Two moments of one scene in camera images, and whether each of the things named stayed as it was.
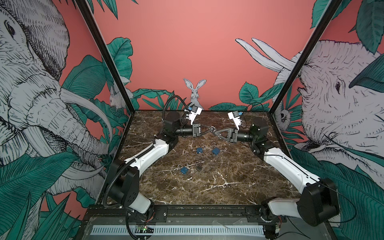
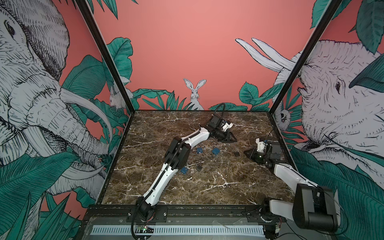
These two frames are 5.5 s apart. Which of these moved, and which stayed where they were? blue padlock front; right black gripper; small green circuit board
Moved: right black gripper
Stayed: blue padlock front; small green circuit board
